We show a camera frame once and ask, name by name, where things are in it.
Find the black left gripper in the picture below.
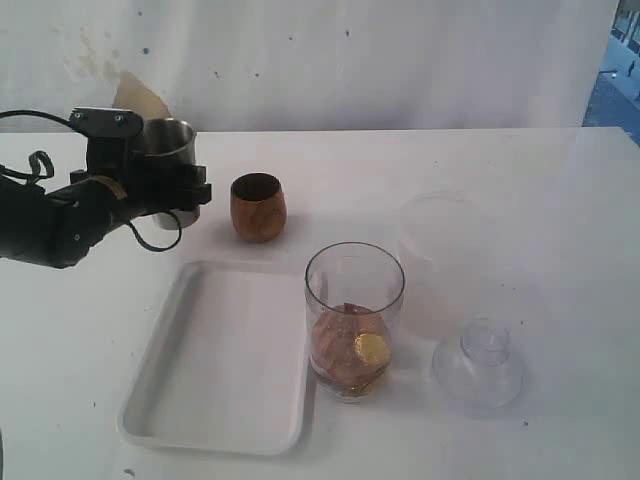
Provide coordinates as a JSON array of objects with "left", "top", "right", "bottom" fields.
[{"left": 69, "top": 135, "right": 212, "bottom": 222}]

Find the stainless steel cup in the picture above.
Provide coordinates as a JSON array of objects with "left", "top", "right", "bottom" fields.
[{"left": 137, "top": 118, "right": 200, "bottom": 230}]

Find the brown wooden cup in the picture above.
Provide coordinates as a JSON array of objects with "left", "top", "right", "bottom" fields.
[{"left": 230, "top": 172, "right": 287, "bottom": 243}]

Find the clear plastic shaker body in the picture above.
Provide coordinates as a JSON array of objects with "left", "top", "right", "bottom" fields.
[{"left": 304, "top": 241, "right": 406, "bottom": 402}]

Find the clear plastic shaker lid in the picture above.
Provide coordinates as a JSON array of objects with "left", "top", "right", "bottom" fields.
[{"left": 431, "top": 318, "right": 524, "bottom": 416}]

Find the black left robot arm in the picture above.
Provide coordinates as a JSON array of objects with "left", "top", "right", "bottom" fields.
[{"left": 1, "top": 136, "right": 170, "bottom": 269}]

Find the white rectangular plastic tray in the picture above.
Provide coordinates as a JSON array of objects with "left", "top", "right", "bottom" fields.
[{"left": 118, "top": 261, "right": 308, "bottom": 456}]

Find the translucent white plastic cup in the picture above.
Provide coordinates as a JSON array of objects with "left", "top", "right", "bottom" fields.
[{"left": 396, "top": 191, "right": 497, "bottom": 340}]

